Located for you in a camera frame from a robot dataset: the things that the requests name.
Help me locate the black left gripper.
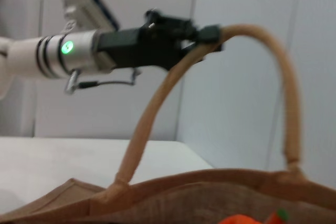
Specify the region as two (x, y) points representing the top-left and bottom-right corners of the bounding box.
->
(98, 9), (227, 72)

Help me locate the brown jute handbag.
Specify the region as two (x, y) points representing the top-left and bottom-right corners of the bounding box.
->
(0, 24), (336, 224)

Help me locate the orange toy fruit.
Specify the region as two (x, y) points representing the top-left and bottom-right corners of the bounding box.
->
(217, 207), (290, 224)

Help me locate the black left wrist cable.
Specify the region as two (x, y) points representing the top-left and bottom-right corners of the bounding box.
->
(65, 67), (142, 95)

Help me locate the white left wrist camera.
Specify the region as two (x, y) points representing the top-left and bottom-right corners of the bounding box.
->
(62, 0), (120, 36)

